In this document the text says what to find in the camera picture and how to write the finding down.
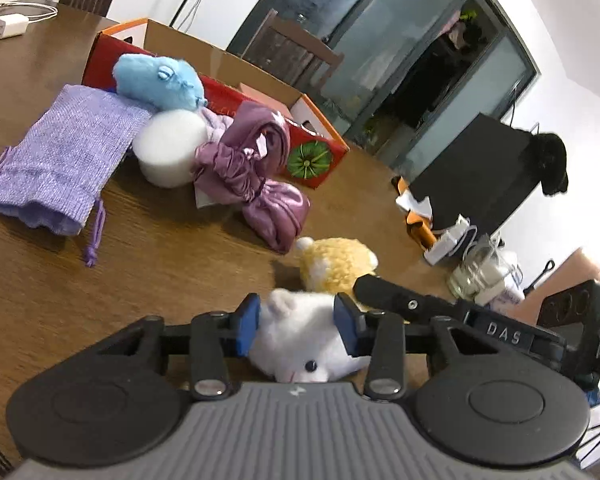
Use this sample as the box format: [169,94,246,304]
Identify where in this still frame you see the white plush toy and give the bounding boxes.
[248,288,370,382]

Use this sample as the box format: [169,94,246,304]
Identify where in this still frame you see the yellow plush toy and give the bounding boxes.
[296,236,379,296]

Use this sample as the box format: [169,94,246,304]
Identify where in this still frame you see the purple satin bow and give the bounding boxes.
[193,101,311,254]

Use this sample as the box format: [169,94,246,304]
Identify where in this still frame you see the white foam cylinder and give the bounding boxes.
[132,110,208,188]

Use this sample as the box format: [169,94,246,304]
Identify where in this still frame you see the lilac knitted pouch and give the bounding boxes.
[0,83,154,268]

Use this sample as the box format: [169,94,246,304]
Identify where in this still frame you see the blue plush toy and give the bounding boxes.
[112,53,208,112]

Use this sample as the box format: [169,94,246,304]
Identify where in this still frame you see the glass jar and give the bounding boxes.
[448,242,512,300]

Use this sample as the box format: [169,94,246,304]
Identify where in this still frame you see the orange white item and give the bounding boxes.
[391,176,437,250]

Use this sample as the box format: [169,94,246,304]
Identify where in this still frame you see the black cloth on monitor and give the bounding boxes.
[530,133,569,196]

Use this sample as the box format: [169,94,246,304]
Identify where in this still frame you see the black monitor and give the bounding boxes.
[410,114,540,234]

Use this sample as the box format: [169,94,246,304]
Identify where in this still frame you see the red cardboard box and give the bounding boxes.
[82,18,349,188]

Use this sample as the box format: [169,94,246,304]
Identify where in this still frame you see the wooden chair by window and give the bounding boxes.
[239,9,344,91]

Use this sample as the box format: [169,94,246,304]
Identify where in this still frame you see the white charger with cable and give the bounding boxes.
[0,1,58,40]

